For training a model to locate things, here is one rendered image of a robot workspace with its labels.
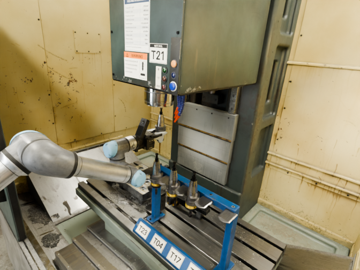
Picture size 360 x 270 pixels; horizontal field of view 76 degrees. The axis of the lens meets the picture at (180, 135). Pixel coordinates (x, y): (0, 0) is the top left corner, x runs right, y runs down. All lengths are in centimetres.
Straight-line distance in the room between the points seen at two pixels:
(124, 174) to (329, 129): 128
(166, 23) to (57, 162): 60
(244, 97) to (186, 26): 74
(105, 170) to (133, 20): 61
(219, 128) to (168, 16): 86
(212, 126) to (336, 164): 81
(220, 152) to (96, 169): 92
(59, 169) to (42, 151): 8
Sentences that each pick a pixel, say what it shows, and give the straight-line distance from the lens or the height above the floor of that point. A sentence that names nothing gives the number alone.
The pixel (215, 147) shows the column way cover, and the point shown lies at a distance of 160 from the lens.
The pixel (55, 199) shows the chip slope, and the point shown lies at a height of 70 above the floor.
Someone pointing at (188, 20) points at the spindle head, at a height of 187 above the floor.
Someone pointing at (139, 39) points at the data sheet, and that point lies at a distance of 101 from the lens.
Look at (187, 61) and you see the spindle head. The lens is 87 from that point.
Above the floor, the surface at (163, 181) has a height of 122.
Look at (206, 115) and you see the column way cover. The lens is 158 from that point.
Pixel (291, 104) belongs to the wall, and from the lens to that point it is 174.
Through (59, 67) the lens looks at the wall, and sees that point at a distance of 203.
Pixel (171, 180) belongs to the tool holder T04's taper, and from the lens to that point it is 100.
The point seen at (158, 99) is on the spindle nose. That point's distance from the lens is 116.
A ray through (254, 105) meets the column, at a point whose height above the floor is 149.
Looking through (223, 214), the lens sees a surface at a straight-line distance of 91.
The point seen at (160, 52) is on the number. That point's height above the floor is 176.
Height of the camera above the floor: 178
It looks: 21 degrees down
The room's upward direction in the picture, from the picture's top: 4 degrees clockwise
